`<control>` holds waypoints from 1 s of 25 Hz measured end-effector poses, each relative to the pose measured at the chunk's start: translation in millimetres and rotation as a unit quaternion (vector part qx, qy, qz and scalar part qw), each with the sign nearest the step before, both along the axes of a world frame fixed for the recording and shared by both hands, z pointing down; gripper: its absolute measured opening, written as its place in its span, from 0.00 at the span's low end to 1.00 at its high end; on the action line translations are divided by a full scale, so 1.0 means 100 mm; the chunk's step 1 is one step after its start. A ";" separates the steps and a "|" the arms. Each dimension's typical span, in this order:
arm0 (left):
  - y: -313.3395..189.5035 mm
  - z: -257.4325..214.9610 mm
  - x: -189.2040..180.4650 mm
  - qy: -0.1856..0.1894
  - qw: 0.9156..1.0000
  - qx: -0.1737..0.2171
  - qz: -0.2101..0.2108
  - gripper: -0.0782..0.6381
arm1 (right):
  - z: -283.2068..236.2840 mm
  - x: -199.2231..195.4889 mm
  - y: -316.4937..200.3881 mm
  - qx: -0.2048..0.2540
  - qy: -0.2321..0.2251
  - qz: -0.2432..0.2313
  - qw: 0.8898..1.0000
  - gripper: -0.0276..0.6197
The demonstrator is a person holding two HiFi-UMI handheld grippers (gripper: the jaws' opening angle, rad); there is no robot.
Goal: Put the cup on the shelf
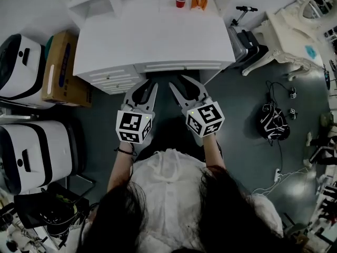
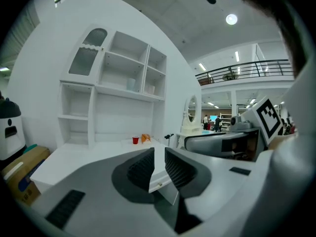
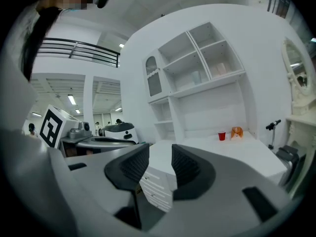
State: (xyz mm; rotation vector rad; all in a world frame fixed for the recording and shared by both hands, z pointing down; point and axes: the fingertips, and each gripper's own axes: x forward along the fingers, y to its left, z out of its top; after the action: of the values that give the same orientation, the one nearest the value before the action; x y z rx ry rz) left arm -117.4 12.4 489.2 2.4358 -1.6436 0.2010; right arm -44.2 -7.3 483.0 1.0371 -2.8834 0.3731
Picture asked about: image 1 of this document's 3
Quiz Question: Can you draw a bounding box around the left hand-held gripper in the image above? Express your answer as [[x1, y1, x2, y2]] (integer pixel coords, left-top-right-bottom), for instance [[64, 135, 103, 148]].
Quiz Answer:
[[115, 79, 159, 144]]

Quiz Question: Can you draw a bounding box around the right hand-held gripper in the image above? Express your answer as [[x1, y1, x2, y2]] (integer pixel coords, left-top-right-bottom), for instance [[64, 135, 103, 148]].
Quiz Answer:
[[168, 74, 225, 138]]

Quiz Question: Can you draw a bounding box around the white shelf cabinet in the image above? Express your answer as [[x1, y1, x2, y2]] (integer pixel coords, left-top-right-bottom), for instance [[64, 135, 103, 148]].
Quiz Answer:
[[44, 0, 222, 29]]

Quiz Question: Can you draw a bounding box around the person's right forearm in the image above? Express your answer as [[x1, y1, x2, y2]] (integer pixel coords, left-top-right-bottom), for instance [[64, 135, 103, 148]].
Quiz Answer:
[[201, 133, 227, 171]]

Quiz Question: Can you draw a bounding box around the person's left forearm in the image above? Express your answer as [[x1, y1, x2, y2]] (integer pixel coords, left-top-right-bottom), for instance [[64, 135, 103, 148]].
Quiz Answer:
[[106, 141, 135, 193]]

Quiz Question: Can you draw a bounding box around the white desk with drawers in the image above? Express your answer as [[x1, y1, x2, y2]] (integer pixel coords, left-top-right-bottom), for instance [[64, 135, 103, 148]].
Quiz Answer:
[[73, 0, 236, 96]]

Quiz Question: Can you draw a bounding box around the black wristband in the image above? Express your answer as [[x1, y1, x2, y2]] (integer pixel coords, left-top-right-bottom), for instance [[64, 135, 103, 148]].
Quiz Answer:
[[114, 146, 137, 157]]

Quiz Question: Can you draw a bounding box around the silver suitcase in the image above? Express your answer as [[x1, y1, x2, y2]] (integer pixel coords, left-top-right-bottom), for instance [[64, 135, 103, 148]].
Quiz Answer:
[[227, 6, 259, 63]]

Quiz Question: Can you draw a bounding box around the brown cardboard box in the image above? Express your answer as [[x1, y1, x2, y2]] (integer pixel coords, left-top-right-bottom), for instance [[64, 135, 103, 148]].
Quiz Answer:
[[41, 30, 93, 108]]

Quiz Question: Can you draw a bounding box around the black and white patterned backpack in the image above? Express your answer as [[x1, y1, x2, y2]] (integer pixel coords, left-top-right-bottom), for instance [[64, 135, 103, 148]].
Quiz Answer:
[[260, 103, 291, 141]]

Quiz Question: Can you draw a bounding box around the orange bag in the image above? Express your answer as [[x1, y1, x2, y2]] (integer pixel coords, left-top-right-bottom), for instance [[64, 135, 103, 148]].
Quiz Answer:
[[191, 0, 208, 11]]

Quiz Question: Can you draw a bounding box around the person's white garment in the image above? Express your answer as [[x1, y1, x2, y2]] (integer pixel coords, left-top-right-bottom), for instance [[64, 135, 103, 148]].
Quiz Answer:
[[65, 148, 284, 253]]

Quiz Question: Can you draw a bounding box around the green round lid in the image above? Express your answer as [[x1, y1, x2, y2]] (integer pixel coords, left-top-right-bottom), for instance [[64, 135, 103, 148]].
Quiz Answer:
[[44, 35, 55, 60]]

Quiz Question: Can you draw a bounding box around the cream vanity table with mirror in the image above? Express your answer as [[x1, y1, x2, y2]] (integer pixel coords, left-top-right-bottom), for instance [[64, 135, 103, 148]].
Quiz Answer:
[[241, 0, 337, 82]]

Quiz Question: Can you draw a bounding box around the white and black appliance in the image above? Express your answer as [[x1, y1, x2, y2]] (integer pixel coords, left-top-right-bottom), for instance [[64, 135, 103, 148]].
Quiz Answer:
[[0, 120, 85, 196], [0, 33, 56, 110]]

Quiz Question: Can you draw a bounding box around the teal cloth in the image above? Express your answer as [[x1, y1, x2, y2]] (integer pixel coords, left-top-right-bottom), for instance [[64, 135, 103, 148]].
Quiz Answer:
[[304, 45, 317, 59]]

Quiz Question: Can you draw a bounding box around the black storage crate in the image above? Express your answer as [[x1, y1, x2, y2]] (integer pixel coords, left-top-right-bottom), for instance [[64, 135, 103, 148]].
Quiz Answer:
[[13, 182, 90, 238]]

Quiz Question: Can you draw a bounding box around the black cable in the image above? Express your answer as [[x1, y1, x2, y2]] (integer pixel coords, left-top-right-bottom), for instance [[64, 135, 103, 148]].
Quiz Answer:
[[265, 80, 293, 105]]

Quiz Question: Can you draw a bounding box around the white cable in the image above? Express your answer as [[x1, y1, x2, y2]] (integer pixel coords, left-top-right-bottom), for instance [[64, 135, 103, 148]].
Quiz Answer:
[[251, 167, 309, 197]]

